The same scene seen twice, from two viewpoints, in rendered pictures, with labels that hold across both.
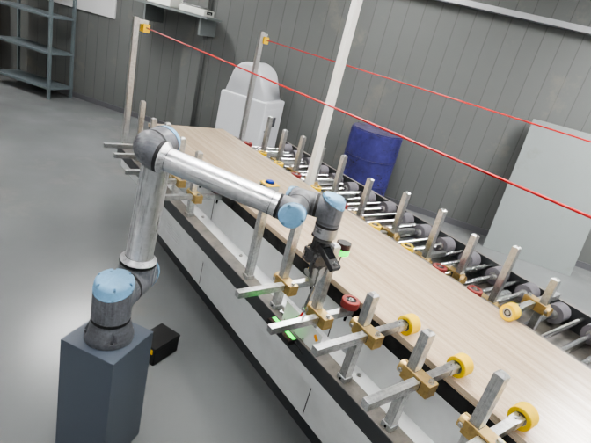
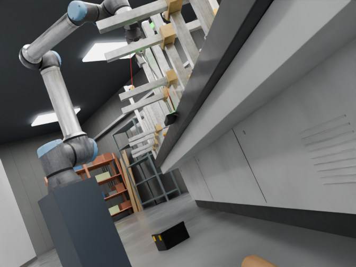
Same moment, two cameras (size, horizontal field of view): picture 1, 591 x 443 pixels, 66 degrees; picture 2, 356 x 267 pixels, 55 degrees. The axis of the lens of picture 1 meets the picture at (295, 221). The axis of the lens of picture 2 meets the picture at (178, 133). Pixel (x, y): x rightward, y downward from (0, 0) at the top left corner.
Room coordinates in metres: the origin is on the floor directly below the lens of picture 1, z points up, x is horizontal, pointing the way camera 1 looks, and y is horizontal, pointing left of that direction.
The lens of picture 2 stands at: (0.23, -0.97, 0.40)
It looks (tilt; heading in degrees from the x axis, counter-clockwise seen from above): 7 degrees up; 32
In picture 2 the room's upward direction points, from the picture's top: 24 degrees counter-clockwise
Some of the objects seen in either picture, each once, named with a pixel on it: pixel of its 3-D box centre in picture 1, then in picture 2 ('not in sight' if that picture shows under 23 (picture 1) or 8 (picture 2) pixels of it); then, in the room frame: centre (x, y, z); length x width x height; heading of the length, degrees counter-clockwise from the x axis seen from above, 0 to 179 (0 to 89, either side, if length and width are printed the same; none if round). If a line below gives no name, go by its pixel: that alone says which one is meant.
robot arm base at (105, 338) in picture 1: (110, 324); (62, 180); (1.49, 0.62, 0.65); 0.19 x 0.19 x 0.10
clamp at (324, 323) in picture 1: (318, 315); (171, 79); (1.64, -0.19, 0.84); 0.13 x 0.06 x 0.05; 41
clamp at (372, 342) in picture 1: (365, 331); (166, 37); (1.45, -0.35, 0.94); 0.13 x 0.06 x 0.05; 41
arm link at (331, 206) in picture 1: (330, 210); (117, 1); (1.60, -0.11, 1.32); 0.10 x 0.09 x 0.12; 85
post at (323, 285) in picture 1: (320, 294); (163, 64); (1.65, -0.18, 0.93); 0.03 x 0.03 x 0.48; 41
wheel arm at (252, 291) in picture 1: (279, 286); (160, 97); (1.78, 0.00, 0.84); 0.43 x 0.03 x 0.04; 131
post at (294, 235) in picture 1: (286, 267); (161, 84); (1.84, -0.01, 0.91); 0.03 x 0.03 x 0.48; 41
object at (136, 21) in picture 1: (134, 85); (143, 121); (3.60, 1.49, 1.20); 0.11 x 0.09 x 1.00; 131
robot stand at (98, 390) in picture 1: (103, 390); (86, 239); (1.49, 0.62, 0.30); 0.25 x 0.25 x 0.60; 76
